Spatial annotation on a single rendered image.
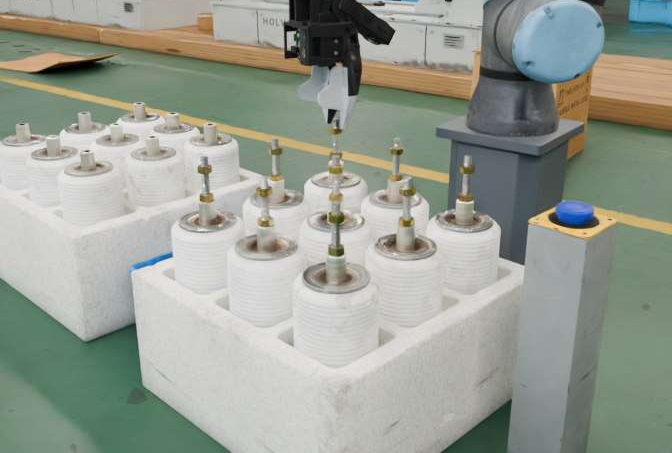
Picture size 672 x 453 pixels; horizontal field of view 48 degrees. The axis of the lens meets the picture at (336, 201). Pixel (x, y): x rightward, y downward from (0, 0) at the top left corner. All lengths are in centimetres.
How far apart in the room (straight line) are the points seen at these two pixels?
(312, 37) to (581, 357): 52
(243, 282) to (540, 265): 34
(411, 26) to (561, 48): 199
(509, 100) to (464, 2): 179
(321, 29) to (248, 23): 257
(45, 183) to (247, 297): 54
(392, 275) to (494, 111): 44
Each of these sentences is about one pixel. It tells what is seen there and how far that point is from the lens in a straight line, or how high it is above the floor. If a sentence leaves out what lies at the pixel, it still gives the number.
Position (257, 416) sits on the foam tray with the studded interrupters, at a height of 8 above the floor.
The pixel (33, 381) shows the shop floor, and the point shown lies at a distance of 119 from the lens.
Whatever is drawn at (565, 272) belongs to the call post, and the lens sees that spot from 84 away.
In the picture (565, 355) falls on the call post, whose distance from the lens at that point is 88.
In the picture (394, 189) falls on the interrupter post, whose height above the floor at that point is 27.
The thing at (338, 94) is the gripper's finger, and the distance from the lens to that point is 107.
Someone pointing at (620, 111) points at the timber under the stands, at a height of 4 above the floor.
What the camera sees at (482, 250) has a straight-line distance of 97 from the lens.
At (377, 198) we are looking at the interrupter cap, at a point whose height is 25.
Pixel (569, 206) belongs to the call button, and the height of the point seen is 33.
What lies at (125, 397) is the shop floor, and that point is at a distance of 112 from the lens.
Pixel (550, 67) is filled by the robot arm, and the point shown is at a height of 43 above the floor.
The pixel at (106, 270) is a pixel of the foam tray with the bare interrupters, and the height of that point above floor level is 11.
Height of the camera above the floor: 62
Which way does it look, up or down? 20 degrees down
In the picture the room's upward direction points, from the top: straight up
